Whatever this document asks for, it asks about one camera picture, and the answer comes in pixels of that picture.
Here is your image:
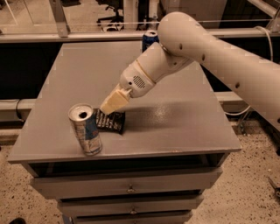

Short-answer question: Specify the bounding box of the silver blue redbull can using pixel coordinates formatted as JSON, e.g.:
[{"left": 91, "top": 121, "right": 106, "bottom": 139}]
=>
[{"left": 68, "top": 103, "right": 102, "bottom": 155}]

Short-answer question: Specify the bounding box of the black rxbar chocolate wrapper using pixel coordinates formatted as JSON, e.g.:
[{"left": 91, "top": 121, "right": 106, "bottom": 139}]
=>
[{"left": 94, "top": 108, "right": 125, "bottom": 135}]

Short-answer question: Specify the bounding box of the blue pepsi can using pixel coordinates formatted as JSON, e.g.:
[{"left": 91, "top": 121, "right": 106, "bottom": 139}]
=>
[{"left": 142, "top": 30, "right": 159, "bottom": 52}]

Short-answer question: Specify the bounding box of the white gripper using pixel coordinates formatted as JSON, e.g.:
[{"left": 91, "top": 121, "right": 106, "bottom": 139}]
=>
[{"left": 100, "top": 42, "right": 193, "bottom": 115}]

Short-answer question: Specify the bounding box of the top grey drawer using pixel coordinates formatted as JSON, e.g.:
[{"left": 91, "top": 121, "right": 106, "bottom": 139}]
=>
[{"left": 31, "top": 168, "right": 222, "bottom": 199}]

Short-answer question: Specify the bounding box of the grey drawer cabinet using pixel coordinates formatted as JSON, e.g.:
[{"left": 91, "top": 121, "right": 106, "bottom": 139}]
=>
[{"left": 7, "top": 38, "right": 242, "bottom": 224}]

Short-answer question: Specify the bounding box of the grey drawer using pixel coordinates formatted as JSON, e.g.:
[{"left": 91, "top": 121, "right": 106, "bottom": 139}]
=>
[
  {"left": 73, "top": 211, "right": 193, "bottom": 224},
  {"left": 31, "top": 168, "right": 222, "bottom": 199},
  {"left": 58, "top": 194, "right": 203, "bottom": 217}
]

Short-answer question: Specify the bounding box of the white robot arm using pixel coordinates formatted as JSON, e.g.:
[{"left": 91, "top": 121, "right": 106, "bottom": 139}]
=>
[{"left": 101, "top": 12, "right": 280, "bottom": 130}]

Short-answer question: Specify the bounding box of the middle grey drawer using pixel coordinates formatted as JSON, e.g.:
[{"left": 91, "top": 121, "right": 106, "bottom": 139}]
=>
[{"left": 58, "top": 194, "right": 203, "bottom": 217}]

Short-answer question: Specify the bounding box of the bottom grey drawer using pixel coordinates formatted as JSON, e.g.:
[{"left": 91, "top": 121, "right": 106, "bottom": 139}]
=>
[{"left": 73, "top": 211, "right": 193, "bottom": 224}]

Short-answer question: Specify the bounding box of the grey metal rail frame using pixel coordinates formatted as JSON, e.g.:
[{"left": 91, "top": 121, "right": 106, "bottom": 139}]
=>
[{"left": 0, "top": 0, "right": 280, "bottom": 43}]

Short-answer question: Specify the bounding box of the black office chair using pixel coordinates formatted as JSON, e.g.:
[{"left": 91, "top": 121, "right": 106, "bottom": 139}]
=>
[{"left": 95, "top": 0, "right": 125, "bottom": 32}]

